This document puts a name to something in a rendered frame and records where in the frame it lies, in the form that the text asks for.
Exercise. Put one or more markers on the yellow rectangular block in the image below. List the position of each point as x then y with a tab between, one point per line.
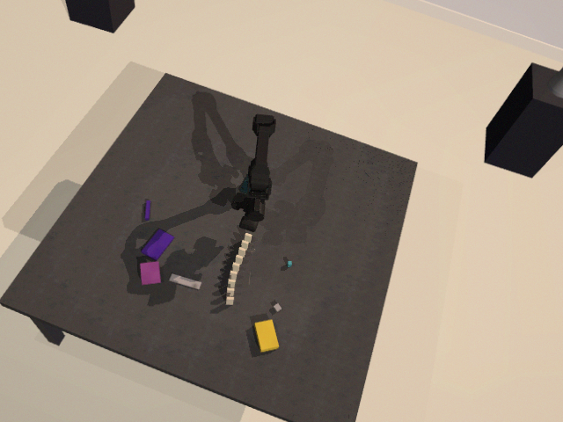
266	336

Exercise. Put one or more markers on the pink cube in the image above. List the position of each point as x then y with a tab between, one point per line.
150	273

